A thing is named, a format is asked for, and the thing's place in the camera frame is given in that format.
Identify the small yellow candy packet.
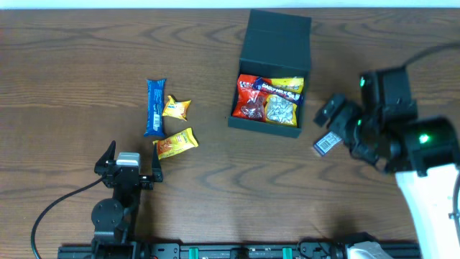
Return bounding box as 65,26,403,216
162,95,191,121

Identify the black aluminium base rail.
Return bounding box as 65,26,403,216
57,242,346,259

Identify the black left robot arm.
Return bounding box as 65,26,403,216
90,142,163,259

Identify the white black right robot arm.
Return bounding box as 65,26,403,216
314,66,459,258

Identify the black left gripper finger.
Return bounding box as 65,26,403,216
152,143,162,176
95,140,116,166

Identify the dark blue Cadbury chocolate bar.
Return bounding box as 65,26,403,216
252,77,304,105

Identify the yellow Hacks candy bag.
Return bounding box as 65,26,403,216
263,77,304,127

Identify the yellow orange snack packet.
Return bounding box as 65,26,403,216
152,127,198,160

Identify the small dark blue box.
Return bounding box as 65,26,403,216
313,131,342,157

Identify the red Hacks candy bag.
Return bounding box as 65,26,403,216
232,74,268,122

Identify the long blue snack bar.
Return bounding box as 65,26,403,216
144,78,166,137

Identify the dark green open box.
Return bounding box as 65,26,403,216
228,10,312,138

